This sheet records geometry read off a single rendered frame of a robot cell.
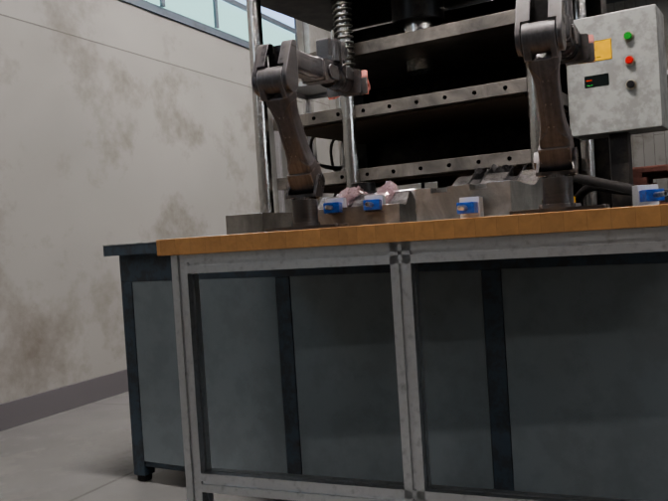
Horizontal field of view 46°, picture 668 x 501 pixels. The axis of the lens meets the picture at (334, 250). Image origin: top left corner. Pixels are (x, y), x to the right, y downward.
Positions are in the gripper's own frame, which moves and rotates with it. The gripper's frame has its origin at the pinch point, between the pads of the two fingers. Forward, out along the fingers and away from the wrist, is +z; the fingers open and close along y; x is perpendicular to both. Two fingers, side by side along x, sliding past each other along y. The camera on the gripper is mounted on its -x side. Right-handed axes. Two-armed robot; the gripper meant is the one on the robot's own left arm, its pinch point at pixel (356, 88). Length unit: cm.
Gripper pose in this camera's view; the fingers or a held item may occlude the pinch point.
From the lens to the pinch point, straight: 229.2
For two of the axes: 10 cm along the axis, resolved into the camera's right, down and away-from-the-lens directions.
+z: 4.1, -0.3, 9.1
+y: -9.1, 0.5, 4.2
